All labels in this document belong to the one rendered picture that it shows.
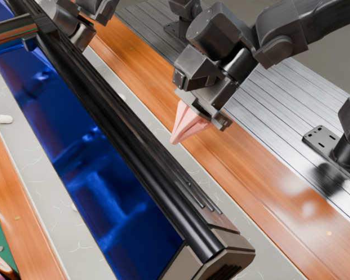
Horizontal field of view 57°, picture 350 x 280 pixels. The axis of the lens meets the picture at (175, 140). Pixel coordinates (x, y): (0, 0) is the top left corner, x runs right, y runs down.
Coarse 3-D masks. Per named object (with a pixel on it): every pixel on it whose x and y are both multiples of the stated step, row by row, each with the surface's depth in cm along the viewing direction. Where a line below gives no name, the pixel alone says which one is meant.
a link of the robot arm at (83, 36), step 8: (80, 16) 68; (80, 24) 68; (88, 24) 70; (80, 32) 68; (88, 32) 69; (96, 32) 72; (72, 40) 69; (80, 40) 69; (88, 40) 70; (80, 48) 70
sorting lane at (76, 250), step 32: (96, 64) 85; (0, 96) 77; (128, 96) 77; (0, 128) 70; (160, 128) 70; (32, 160) 64; (192, 160) 64; (32, 192) 60; (64, 192) 60; (224, 192) 59; (64, 224) 55; (64, 256) 52; (96, 256) 52; (256, 256) 52
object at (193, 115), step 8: (176, 88) 56; (184, 96) 55; (192, 96) 54; (192, 104) 54; (192, 112) 53; (200, 112) 53; (184, 120) 55; (192, 120) 54; (200, 120) 56; (208, 120) 56; (184, 128) 55; (192, 128) 58; (200, 128) 58; (176, 136) 56; (184, 136) 58
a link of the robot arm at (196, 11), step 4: (196, 4) 92; (192, 8) 92; (196, 8) 92; (200, 8) 93; (192, 12) 93; (196, 12) 93; (200, 12) 94; (192, 16) 94; (196, 16) 94; (192, 20) 97
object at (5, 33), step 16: (16, 16) 26; (32, 16) 28; (0, 32) 25; (16, 32) 26; (32, 32) 26; (48, 32) 27; (0, 48) 26; (16, 48) 27; (0, 240) 56; (0, 256) 45; (0, 272) 44; (16, 272) 49
